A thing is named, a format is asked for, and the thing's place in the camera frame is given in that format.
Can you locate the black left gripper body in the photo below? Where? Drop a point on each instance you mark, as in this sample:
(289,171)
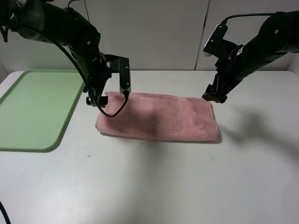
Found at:
(98,68)

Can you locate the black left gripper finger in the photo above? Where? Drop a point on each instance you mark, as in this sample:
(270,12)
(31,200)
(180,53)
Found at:
(102,100)
(91,99)

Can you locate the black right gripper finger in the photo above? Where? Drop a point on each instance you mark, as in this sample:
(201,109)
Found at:
(220,96)
(208,95)

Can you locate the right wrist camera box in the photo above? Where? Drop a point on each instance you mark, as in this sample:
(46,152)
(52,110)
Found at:
(214,45)

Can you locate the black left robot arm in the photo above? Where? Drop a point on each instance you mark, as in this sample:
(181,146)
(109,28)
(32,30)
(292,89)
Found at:
(39,20)

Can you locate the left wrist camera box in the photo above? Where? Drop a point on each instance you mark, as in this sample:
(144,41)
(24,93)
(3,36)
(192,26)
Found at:
(124,77)

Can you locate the pink terry towel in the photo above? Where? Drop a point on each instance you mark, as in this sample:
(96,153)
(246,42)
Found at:
(161,117)

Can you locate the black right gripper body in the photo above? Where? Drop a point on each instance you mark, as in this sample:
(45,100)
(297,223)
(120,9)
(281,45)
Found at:
(226,77)

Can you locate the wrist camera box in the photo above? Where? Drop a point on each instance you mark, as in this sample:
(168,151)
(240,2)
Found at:
(214,45)
(124,77)

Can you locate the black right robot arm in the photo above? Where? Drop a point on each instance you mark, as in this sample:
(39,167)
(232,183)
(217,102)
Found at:
(278,35)

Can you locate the green plastic tray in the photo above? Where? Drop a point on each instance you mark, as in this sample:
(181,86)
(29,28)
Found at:
(36,109)

